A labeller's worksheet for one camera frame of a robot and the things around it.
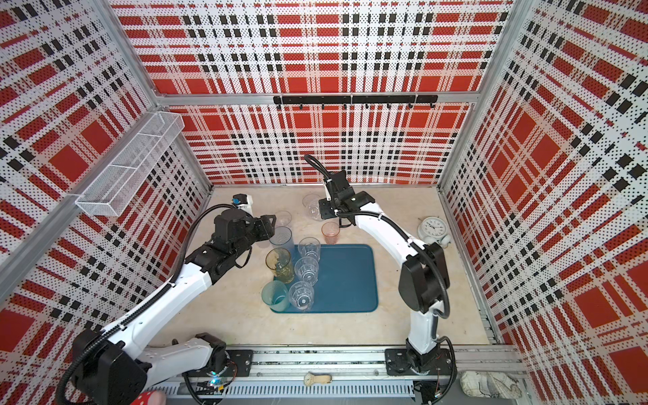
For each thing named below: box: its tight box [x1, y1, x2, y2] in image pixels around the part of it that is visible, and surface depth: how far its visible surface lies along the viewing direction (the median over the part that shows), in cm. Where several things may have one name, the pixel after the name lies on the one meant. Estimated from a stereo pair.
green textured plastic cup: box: [261, 280, 290, 313], surface depth 85 cm
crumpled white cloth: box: [459, 371, 523, 400], surface depth 69 cm
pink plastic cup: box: [321, 221, 341, 245], surface depth 101 cm
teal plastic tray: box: [270, 243, 379, 314], surface depth 93 cm
